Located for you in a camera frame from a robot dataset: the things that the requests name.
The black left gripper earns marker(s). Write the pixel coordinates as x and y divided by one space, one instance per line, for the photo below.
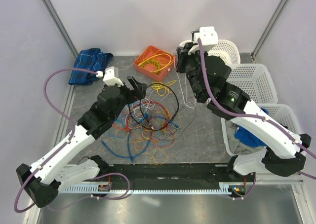
135 95

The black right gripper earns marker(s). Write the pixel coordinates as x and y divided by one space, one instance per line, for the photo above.
184 56

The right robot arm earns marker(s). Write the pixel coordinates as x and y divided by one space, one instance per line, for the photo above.
285 151

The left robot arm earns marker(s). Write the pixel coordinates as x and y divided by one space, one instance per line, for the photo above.
45 178

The orange plastic box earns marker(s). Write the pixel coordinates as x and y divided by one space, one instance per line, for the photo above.
154 63

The rounded white perforated basket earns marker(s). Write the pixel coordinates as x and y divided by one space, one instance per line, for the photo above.
224 49

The blue plaid cloth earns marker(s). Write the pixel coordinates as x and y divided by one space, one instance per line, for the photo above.
92 59

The middle white perforated basket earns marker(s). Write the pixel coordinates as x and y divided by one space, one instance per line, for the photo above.
255 80

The blue towel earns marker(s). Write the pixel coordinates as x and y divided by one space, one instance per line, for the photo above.
247 138

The white basket with cloths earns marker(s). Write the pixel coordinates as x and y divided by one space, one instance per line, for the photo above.
282 113

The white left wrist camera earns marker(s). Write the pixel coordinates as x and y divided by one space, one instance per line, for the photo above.
110 76

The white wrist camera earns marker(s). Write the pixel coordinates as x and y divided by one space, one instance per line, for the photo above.
110 76
204 39

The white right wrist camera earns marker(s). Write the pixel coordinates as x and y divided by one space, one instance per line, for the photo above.
204 39

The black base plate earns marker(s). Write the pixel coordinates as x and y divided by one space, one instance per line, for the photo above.
178 174

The light blue cable duct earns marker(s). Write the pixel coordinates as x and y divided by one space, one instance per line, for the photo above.
94 188

